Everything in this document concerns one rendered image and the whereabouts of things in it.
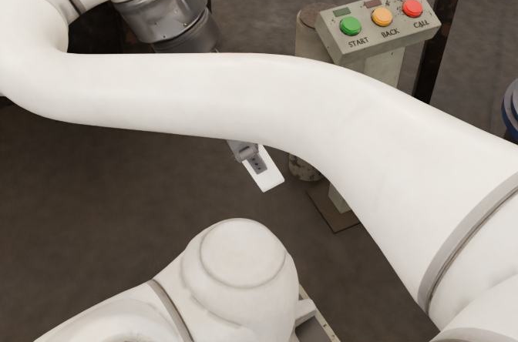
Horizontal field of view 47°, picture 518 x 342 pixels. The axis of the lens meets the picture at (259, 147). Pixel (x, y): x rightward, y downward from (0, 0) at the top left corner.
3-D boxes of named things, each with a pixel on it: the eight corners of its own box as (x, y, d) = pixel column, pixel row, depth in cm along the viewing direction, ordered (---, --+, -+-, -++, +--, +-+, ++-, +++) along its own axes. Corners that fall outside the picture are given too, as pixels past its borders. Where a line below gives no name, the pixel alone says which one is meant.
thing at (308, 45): (281, 159, 176) (287, 8, 138) (317, 146, 179) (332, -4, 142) (301, 187, 168) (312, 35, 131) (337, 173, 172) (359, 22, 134)
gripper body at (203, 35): (146, 23, 69) (186, 82, 74) (148, 55, 62) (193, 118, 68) (200, -9, 68) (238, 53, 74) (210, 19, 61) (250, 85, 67)
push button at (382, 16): (368, 15, 122) (370, 9, 121) (384, 10, 124) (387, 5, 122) (376, 30, 121) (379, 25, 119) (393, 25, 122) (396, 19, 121)
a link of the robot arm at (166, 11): (109, 15, 59) (143, 62, 62) (188, -31, 58) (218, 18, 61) (111, -16, 66) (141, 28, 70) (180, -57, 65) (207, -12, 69)
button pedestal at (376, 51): (297, 194, 167) (311, 5, 122) (370, 167, 174) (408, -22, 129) (325, 237, 157) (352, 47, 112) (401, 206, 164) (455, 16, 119)
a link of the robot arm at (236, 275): (314, 340, 89) (334, 262, 73) (209, 409, 81) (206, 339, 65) (253, 261, 98) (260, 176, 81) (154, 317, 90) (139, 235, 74)
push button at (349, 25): (336, 23, 120) (338, 18, 119) (353, 18, 121) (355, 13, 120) (344, 39, 119) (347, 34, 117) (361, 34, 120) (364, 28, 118)
